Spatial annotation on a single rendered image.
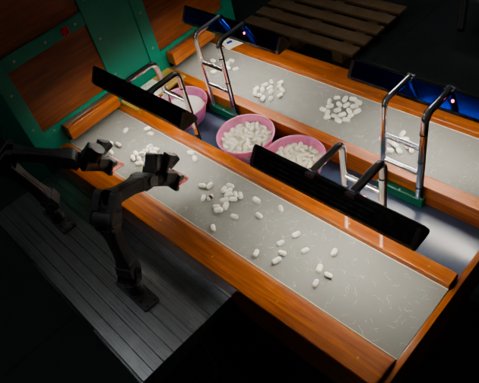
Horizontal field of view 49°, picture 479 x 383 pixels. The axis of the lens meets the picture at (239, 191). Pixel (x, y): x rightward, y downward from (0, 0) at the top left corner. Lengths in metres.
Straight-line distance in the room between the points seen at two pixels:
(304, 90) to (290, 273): 1.04
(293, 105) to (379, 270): 0.98
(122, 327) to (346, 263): 0.83
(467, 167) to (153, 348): 1.34
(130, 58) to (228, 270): 1.34
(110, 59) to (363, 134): 1.26
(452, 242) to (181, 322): 1.00
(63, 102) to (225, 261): 1.19
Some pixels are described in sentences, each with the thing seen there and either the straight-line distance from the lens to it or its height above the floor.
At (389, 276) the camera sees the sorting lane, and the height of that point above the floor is 0.74.
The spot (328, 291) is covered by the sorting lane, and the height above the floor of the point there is 0.74.
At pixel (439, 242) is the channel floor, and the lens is 2.01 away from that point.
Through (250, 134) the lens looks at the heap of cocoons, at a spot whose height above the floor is 0.74.
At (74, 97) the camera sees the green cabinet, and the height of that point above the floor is 0.93.
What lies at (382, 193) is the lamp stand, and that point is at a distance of 1.75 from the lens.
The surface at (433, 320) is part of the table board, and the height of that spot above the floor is 0.74.
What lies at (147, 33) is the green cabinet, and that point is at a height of 1.01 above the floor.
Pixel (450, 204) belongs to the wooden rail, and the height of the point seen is 0.73.
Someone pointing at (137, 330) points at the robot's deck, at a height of 0.67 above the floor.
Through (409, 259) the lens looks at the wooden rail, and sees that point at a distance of 1.85.
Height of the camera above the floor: 2.27
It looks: 46 degrees down
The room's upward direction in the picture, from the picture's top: 16 degrees counter-clockwise
